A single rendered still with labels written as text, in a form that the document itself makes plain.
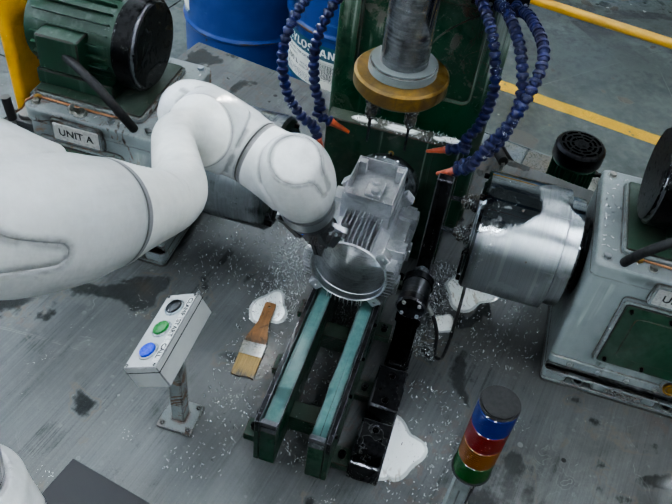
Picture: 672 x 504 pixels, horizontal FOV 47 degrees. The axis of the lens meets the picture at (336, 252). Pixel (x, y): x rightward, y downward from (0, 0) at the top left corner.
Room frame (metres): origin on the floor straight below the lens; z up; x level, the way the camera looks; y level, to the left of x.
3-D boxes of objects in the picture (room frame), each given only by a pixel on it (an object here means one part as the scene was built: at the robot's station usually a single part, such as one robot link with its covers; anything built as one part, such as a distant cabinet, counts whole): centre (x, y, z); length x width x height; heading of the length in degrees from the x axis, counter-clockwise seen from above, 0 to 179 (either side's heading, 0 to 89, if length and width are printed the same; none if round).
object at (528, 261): (1.15, -0.39, 1.04); 0.41 x 0.25 x 0.25; 79
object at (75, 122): (1.33, 0.52, 0.99); 0.35 x 0.31 x 0.37; 79
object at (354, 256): (1.12, -0.05, 1.02); 0.20 x 0.19 x 0.19; 167
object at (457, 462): (0.62, -0.26, 1.05); 0.06 x 0.06 x 0.04
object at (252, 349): (0.99, 0.14, 0.80); 0.21 x 0.05 x 0.01; 172
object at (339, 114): (1.37, -0.10, 0.97); 0.30 x 0.11 x 0.34; 79
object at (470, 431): (0.62, -0.26, 1.14); 0.06 x 0.06 x 0.04
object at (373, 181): (1.15, -0.06, 1.11); 0.12 x 0.11 x 0.07; 167
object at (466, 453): (0.62, -0.26, 1.10); 0.06 x 0.06 x 0.04
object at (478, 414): (0.62, -0.26, 1.19); 0.06 x 0.06 x 0.04
